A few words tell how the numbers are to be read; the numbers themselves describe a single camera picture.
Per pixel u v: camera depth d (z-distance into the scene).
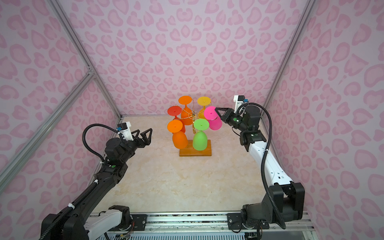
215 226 0.72
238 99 0.68
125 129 0.67
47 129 0.64
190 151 0.98
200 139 0.76
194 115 0.77
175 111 0.77
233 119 0.65
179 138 0.77
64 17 0.72
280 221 0.38
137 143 0.70
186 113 0.83
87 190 0.49
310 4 0.68
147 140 0.71
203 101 0.81
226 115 0.67
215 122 0.73
